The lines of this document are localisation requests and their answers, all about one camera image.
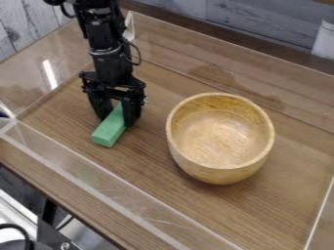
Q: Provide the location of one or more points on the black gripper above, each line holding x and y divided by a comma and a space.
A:
111, 82

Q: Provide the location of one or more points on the green rectangular block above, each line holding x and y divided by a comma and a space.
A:
111, 128

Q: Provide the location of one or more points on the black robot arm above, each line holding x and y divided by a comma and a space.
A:
101, 20

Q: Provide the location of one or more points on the light wooden bowl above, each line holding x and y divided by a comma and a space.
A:
221, 136

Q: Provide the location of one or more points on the black metal table leg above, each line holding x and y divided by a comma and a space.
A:
49, 214

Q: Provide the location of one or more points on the white cylinder container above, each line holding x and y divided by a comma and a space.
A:
324, 43

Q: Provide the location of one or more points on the clear acrylic corner bracket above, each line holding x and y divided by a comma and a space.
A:
130, 33

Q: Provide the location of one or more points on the clear acrylic tray wall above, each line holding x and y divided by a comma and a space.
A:
127, 190

